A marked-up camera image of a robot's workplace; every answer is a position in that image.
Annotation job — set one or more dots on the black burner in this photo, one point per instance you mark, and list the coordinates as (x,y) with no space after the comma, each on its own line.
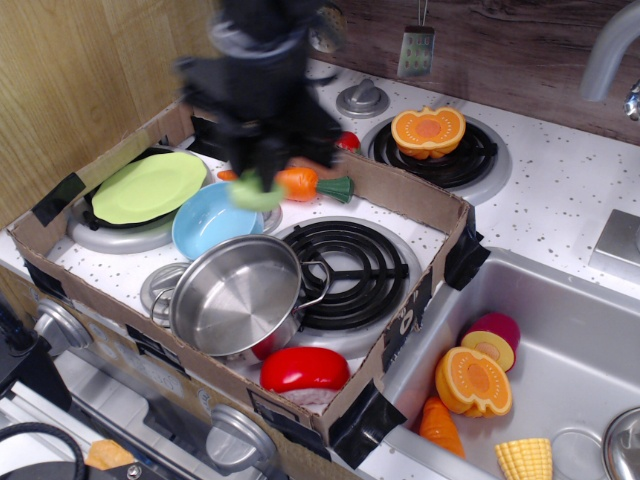
(476,170)
(364,271)

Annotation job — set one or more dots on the silver knob inside fence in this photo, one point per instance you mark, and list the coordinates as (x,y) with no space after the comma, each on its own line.
(157,291)

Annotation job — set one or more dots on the red peach half toy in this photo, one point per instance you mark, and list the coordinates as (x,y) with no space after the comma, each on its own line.
(496,335)

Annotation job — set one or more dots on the light green plate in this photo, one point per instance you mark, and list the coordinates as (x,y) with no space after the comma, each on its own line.
(149,188)

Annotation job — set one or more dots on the red toy tomato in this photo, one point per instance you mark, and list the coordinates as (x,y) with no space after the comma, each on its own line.
(349,141)

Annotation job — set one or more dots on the stainless steel pot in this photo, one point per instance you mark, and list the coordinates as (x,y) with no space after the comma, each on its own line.
(241,300)

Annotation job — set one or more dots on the back right black burner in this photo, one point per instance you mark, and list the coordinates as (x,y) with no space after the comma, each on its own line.
(476,170)

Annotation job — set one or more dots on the yellow toy corn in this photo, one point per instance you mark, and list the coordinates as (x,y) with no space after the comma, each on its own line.
(525,459)

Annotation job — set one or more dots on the silver faucet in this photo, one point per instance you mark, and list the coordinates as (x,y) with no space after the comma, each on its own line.
(607,53)

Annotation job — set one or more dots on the light green toy broccoli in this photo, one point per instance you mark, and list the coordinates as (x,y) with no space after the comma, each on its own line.
(247,193)

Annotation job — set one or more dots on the orange pumpkin half on burner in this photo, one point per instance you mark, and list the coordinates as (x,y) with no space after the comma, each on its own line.
(428,133)

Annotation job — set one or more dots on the orange object bottom left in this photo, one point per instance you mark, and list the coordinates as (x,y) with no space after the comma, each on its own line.
(107,454)

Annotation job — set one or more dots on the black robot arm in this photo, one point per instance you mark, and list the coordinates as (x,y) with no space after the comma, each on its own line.
(243,28)

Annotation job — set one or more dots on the orange pumpkin half in sink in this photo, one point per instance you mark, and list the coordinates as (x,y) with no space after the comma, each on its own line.
(470,383)

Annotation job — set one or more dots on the silver sink basin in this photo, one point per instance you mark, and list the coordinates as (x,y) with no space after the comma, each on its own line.
(577,368)

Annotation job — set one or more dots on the silver oven knob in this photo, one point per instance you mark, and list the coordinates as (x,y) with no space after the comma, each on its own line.
(235,443)
(60,329)

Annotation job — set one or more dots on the orange toy carrot in sink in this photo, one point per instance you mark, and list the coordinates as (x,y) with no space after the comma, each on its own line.
(438,427)

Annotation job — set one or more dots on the silver oven knob right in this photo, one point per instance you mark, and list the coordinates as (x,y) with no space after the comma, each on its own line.
(235,443)

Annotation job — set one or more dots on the orange toy carrot on stove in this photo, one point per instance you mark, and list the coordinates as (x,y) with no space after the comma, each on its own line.
(303,184)

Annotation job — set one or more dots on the hanging metal spatula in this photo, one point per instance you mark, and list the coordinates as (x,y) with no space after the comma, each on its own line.
(417,47)

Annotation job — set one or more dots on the silver oven knob left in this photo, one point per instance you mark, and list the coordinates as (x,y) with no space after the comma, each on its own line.
(60,329)

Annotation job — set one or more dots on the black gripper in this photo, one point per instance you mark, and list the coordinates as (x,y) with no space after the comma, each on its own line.
(265,111)

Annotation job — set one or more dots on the light blue bowl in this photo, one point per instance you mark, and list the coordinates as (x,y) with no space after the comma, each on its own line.
(208,218)

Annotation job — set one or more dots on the silver pot lid in sink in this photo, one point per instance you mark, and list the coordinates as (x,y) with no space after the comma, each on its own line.
(620,446)

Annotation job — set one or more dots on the front right black burner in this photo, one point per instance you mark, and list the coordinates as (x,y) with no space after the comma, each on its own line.
(364,271)

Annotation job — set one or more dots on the hanging metal strainer ladle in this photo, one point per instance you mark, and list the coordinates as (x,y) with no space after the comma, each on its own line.
(328,29)

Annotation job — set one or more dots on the cardboard fence with black tape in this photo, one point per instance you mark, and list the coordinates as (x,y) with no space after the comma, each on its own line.
(354,423)

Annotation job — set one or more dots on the red toy cheese wheel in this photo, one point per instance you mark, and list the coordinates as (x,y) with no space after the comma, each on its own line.
(305,375)

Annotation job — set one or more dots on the silver stove knob top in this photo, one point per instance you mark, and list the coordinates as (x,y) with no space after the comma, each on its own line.
(362,101)

